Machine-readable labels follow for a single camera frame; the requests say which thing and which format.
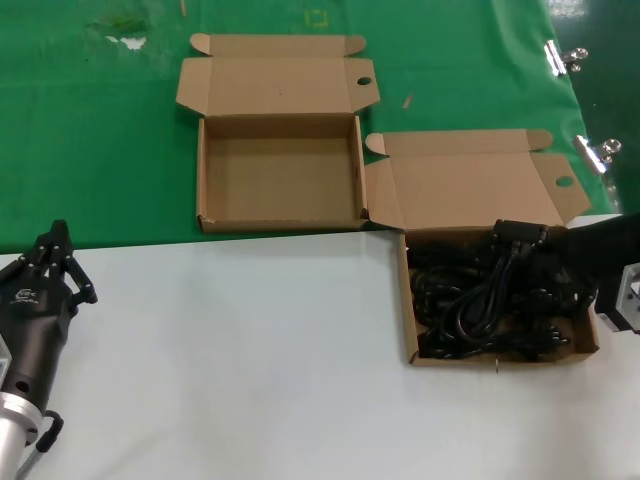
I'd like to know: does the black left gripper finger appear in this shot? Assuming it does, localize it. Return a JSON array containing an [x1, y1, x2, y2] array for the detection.
[[48, 219, 99, 307], [0, 219, 62, 284]]

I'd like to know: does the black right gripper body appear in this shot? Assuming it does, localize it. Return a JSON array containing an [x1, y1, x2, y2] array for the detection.
[[546, 211, 640, 315]]

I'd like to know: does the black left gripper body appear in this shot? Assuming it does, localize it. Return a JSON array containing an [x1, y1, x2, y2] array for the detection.
[[0, 276, 80, 407]]

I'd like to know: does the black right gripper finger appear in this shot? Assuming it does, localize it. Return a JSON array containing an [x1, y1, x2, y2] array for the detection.
[[492, 218, 551, 236], [491, 230, 551, 252]]

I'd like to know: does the open brown cardboard box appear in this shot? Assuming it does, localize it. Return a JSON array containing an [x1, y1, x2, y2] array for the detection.
[[363, 128, 602, 369], [174, 32, 381, 235]]

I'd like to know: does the silver binder clip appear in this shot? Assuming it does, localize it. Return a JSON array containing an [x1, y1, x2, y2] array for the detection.
[[573, 134, 624, 175], [542, 40, 590, 78]]

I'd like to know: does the green table cloth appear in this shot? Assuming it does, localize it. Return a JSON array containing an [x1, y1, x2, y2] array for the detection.
[[0, 0, 624, 257]]

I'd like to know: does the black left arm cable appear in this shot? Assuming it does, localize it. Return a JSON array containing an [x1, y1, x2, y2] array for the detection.
[[14, 408, 66, 480]]

